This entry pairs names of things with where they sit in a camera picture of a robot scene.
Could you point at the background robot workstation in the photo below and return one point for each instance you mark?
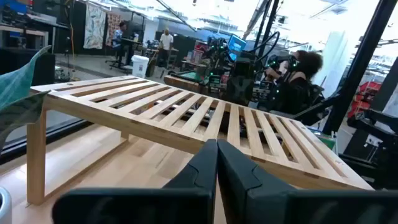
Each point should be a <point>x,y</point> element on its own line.
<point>239,84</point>

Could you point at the seated person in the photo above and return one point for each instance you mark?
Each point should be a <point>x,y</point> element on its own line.
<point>118,35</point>

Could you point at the green snake plant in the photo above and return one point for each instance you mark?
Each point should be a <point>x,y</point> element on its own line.
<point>15,84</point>

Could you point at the red storage bins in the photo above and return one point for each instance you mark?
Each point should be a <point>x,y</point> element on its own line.
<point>363,99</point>

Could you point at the leaf-print hanging cloth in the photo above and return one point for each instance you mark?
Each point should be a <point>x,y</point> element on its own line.
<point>94,28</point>

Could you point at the blue lit monitor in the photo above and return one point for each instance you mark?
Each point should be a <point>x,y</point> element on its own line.
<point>237,45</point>

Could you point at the standing person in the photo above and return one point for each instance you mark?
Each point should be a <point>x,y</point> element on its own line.
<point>166,42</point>

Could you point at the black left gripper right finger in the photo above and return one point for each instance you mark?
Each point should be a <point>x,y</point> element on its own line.
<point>248,199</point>

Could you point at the black standing desk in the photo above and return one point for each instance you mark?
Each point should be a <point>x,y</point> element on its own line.
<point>129,42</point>

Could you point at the red patterned hanging cloth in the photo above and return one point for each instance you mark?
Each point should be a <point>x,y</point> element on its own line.
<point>112,23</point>

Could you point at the white waste bin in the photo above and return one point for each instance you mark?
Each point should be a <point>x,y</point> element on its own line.
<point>140,67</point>

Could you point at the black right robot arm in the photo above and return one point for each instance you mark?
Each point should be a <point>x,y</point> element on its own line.
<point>379,149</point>

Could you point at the black rig frame post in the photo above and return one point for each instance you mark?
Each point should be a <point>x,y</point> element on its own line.
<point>360,62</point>

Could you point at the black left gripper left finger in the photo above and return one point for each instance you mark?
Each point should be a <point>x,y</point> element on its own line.
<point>192,205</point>

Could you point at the person with headset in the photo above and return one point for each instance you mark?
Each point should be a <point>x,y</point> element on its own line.
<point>295,90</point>

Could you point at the wooden slatted shelf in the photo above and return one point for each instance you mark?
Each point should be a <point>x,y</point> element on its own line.
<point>155,133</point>

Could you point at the small green object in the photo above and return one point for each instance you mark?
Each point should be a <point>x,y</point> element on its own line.
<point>326,141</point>

